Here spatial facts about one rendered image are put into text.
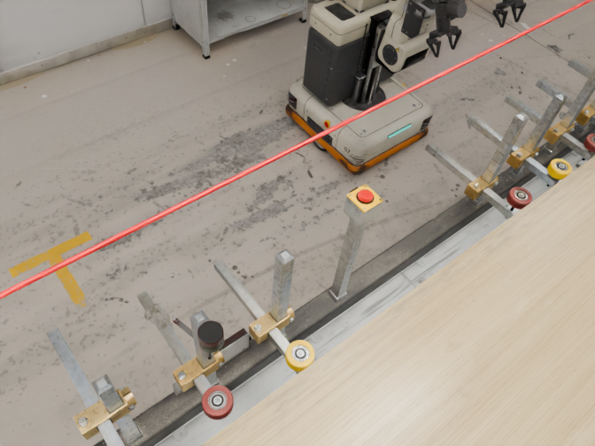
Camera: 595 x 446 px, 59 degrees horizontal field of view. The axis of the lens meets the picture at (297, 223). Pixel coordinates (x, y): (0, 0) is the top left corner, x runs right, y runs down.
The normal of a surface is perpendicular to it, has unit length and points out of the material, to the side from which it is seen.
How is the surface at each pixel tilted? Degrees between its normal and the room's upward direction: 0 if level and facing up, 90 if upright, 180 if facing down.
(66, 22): 90
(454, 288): 0
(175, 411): 0
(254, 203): 0
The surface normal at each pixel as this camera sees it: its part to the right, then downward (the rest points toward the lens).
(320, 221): 0.08, -0.60
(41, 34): 0.62, 0.66
